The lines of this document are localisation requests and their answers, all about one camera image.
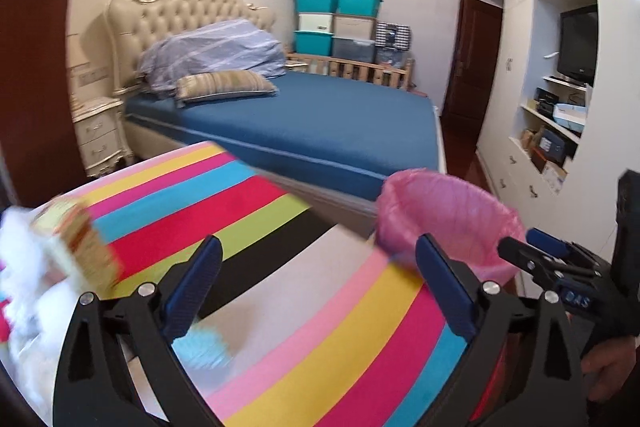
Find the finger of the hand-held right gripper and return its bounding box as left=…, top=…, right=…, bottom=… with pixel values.
left=497, top=236, right=597, bottom=294
left=526, top=228, right=609, bottom=276

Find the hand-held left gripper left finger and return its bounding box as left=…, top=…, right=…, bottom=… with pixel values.
left=54, top=234, right=223, bottom=427

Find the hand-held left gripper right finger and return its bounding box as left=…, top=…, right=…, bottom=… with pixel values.
left=415, top=233, right=586, bottom=427

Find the bin with pink bag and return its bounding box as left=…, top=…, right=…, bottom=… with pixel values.
left=375, top=168, right=528, bottom=283

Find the yellow snack box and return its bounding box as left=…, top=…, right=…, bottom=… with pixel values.
left=31, top=197, right=125, bottom=303

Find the white tissue paper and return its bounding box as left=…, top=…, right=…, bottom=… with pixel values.
left=0, top=206, right=86, bottom=427

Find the person's right hand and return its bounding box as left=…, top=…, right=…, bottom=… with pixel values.
left=582, top=336, right=640, bottom=403

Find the light blue paper scrap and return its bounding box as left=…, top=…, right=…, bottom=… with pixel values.
left=172, top=324, right=233, bottom=370

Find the white cardboard box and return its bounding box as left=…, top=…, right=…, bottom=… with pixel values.
left=542, top=162, right=569, bottom=196

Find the rainbow striped tablecloth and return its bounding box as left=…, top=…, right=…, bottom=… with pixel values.
left=30, top=141, right=516, bottom=427

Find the dark grey safe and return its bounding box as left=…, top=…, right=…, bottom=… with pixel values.
left=537, top=127, right=578, bottom=158

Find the white and blue box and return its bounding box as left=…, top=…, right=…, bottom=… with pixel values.
left=553, top=102, right=587, bottom=128

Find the black box on shelf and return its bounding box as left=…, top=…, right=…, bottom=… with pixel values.
left=533, top=87, right=557, bottom=116

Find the cream nightstand with drawers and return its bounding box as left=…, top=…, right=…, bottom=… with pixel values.
left=70, top=97, right=133, bottom=179

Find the dark brown wooden door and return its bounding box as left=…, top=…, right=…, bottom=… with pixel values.
left=442, top=0, right=503, bottom=120

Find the black television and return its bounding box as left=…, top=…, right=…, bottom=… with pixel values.
left=558, top=4, right=599, bottom=84

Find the blue bed with tufted headboard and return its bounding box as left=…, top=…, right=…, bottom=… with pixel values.
left=103, top=0, right=447, bottom=220

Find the beige striped pillow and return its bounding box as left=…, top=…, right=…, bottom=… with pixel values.
left=174, top=70, right=279, bottom=108

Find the clear storage bag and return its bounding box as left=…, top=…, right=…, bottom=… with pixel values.
left=374, top=46, right=409, bottom=68

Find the folded blue striped duvet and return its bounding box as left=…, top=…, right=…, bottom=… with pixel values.
left=136, top=19, right=287, bottom=100

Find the black white checkered bag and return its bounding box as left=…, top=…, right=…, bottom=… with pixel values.
left=375, top=21, right=412, bottom=49

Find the grey clear storage bin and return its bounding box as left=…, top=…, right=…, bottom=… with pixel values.
left=330, top=37, right=376, bottom=64

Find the teal storage bin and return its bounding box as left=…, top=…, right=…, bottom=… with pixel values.
left=293, top=30, right=335, bottom=56
left=335, top=0, right=384, bottom=16
left=294, top=0, right=337, bottom=14

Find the beige storage bin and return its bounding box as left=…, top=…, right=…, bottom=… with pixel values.
left=333, top=14, right=377, bottom=40

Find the white storage bin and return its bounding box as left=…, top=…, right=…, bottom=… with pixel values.
left=297, top=12, right=335, bottom=33

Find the white wall cabinet unit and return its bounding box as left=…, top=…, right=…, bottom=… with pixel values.
left=475, top=0, right=640, bottom=258

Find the wooden crib rail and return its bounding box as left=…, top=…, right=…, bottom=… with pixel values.
left=286, top=52, right=416, bottom=92

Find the brown wooden door frame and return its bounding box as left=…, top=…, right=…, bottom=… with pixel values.
left=0, top=0, right=98, bottom=212

